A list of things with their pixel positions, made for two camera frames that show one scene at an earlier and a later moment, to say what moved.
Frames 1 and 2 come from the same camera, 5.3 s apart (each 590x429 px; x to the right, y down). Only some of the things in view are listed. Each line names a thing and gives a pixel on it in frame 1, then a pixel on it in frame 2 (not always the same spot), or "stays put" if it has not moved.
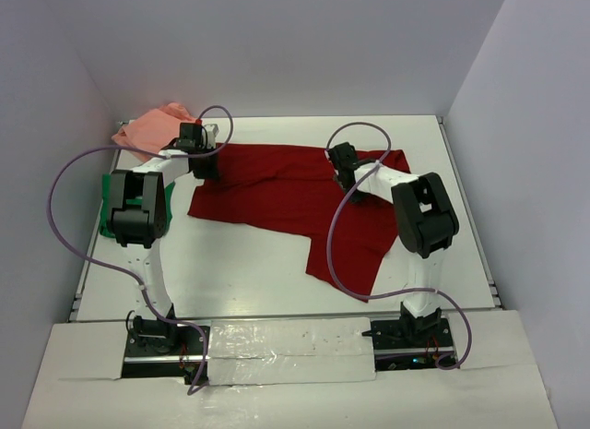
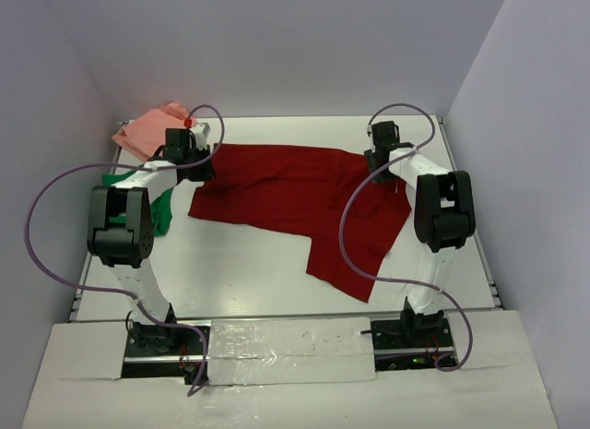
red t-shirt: [285, 193] stays put
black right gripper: [359, 196] to [371, 156]
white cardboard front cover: [291, 374] stays put
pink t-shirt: [152, 130] stays put
